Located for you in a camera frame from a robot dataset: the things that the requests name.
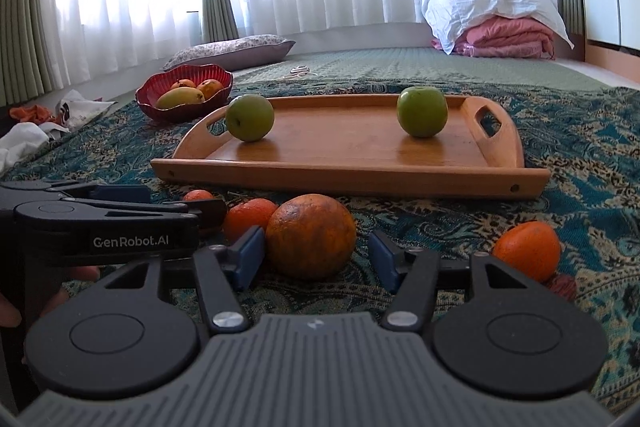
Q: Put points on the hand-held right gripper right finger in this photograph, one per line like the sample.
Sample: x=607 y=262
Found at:
x=383 y=257

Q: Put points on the yellow mango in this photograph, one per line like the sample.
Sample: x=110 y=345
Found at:
x=180 y=98

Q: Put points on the large orange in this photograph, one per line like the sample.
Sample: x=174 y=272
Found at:
x=310 y=237

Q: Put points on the white plastic bag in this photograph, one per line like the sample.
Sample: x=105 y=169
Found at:
x=80 y=109

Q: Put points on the red ribbed bowl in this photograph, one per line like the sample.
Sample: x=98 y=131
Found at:
x=150 y=101

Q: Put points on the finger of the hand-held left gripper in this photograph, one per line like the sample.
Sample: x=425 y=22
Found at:
x=122 y=193
x=210 y=214

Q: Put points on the orange cloth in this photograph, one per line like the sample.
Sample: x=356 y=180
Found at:
x=32 y=113

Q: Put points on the small tangerine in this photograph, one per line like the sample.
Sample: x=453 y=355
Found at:
x=525 y=249
x=246 y=216
x=198 y=195

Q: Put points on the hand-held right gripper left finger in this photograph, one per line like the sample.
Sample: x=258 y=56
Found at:
x=249 y=253

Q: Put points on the white cloth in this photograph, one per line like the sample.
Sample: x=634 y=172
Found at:
x=20 y=144

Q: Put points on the green quilted mat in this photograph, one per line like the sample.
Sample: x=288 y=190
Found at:
x=400 y=64

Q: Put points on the folded pink blanket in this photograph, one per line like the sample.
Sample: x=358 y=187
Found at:
x=510 y=37

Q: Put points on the green apple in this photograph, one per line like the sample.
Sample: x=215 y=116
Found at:
x=249 y=118
x=421 y=112

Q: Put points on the wooden tray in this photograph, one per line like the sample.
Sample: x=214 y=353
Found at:
x=360 y=142

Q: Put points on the white duvet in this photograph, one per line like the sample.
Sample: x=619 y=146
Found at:
x=480 y=2

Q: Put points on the floral pillow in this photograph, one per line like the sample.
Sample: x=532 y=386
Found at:
x=235 y=49

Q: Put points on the orange mango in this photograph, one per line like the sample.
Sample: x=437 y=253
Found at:
x=184 y=84
x=211 y=87

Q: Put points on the red date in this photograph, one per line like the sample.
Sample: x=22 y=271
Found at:
x=563 y=287

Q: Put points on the person's left hand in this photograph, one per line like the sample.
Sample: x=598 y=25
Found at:
x=82 y=274

